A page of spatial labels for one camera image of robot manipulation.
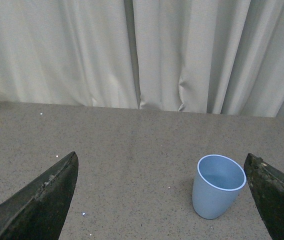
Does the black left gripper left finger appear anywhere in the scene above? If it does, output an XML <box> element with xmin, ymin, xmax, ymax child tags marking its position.
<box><xmin>0</xmin><ymin>151</ymin><xmax>79</xmax><ymax>240</ymax></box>

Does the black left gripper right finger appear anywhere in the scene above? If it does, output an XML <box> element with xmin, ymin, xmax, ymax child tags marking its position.
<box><xmin>244</xmin><ymin>153</ymin><xmax>284</xmax><ymax>240</ymax></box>

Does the blue plastic cup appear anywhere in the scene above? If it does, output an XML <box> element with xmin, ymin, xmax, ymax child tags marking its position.
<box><xmin>192</xmin><ymin>154</ymin><xmax>247</xmax><ymax>220</ymax></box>

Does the grey curtain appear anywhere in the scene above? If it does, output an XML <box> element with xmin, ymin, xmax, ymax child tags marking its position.
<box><xmin>0</xmin><ymin>0</ymin><xmax>284</xmax><ymax>117</ymax></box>

